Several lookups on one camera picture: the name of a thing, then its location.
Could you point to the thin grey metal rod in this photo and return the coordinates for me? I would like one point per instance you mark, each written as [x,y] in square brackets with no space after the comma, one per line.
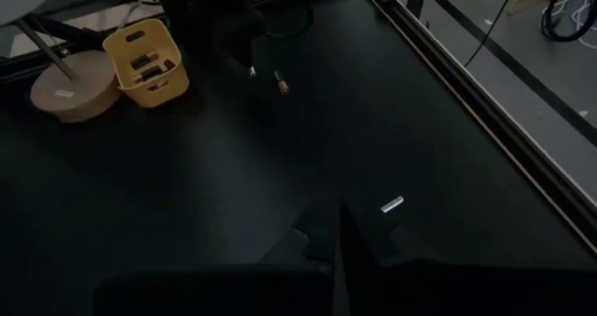
[46,50]

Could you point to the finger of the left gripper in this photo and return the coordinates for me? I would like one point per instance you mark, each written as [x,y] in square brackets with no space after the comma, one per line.
[242,64]
[258,60]

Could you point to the silver battery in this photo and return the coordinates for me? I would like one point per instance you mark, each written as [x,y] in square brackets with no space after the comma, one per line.
[252,71]
[392,204]

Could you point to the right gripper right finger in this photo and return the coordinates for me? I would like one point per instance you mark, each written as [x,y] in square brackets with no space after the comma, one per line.
[368,237]

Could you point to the copper-top black battery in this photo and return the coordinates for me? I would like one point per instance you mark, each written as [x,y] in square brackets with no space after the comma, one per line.
[281,82]
[169,64]
[150,73]
[144,60]

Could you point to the yellow plastic bin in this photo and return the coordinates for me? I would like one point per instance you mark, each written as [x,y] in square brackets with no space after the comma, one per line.
[140,92]

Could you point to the round wooden base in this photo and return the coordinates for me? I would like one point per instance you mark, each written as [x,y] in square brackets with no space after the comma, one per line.
[74,97]

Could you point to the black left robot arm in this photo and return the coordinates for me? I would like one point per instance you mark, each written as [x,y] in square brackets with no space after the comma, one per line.
[186,4]

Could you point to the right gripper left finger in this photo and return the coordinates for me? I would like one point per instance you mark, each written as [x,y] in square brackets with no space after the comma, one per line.
[317,237]

